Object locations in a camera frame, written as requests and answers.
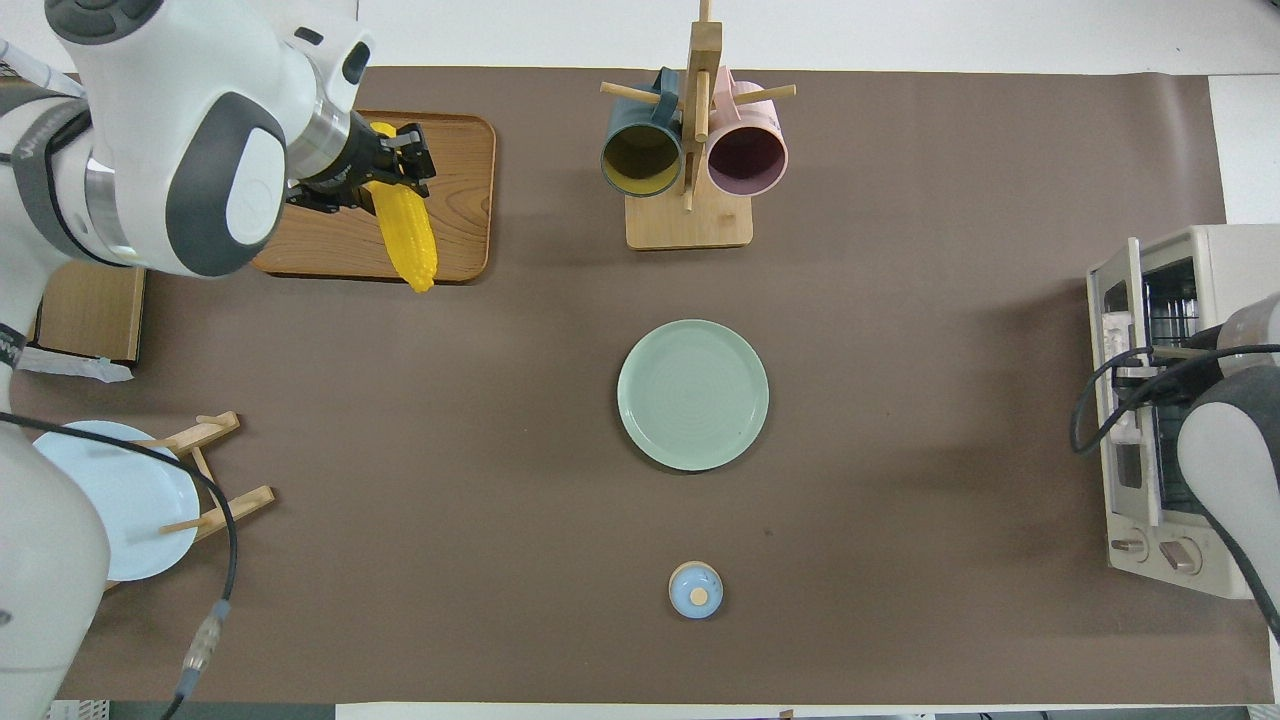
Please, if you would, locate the crumpled white plastic sheet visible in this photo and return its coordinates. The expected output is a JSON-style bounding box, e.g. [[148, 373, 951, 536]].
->
[[14, 344, 135, 385]]

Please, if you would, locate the brown table mat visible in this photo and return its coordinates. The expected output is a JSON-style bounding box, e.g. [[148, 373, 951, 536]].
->
[[0, 65, 1273, 707]]

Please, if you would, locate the pink ribbed mug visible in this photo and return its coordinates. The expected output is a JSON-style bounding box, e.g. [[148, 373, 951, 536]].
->
[[705, 66, 790, 199]]

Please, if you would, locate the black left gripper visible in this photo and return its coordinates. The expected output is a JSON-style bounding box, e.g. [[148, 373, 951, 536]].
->
[[284, 116, 437, 217]]

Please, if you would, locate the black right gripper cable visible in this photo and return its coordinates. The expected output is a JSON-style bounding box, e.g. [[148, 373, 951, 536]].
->
[[1069, 342, 1280, 643]]

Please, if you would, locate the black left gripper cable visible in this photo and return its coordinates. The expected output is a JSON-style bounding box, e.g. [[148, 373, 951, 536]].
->
[[0, 408, 240, 720]]

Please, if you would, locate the wooden mug tree stand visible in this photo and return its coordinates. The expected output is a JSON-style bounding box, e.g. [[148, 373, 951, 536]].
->
[[599, 0, 799, 252]]

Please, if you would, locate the wooden plate rack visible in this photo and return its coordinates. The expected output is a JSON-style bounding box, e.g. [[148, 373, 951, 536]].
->
[[104, 409, 277, 593]]

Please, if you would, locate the dark teal ribbed mug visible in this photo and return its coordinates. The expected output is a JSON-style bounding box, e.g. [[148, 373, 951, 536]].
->
[[599, 66, 687, 200]]

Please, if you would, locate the brown wooden tray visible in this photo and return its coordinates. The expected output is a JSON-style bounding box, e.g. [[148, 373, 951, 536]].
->
[[248, 108, 498, 285]]

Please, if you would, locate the pale green round plate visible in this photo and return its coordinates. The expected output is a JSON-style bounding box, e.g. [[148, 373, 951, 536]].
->
[[616, 318, 771, 473]]

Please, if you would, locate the light blue round plate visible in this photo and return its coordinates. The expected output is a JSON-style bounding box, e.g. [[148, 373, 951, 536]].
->
[[32, 419, 202, 584]]

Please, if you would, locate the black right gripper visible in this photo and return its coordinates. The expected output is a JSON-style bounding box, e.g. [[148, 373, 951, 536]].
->
[[1113, 348, 1218, 395]]

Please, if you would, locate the yellow corn cob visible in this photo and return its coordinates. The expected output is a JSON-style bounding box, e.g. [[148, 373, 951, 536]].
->
[[366, 121, 440, 295]]

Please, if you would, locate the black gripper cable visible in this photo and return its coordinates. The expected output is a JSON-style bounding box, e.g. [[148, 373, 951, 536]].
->
[[0, 408, 240, 720], [1069, 342, 1280, 643]]

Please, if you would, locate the cream toaster oven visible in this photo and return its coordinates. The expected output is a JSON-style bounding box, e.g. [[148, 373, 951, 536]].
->
[[1086, 224, 1280, 602]]

